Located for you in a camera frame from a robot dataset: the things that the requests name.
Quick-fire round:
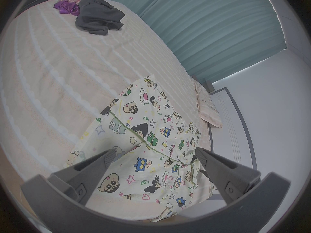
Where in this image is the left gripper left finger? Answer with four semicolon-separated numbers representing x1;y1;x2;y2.
50;148;117;206

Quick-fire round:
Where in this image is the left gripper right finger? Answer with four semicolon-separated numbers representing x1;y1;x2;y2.
196;148;261;206

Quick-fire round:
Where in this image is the white printed pyjama top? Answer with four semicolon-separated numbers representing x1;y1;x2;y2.
63;75;214;224

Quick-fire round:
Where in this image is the bed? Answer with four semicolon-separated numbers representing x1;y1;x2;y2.
0;0;258;225

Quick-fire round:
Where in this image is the pale pink striped pillow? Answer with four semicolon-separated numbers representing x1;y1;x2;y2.
192;80;223;129

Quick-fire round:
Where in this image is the grey bedside table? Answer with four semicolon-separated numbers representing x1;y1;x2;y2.
191;76;214;92

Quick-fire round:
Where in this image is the black shirt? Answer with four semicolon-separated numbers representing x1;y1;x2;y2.
75;0;125;36

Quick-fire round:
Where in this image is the purple garment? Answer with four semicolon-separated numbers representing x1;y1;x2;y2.
54;0;81;16

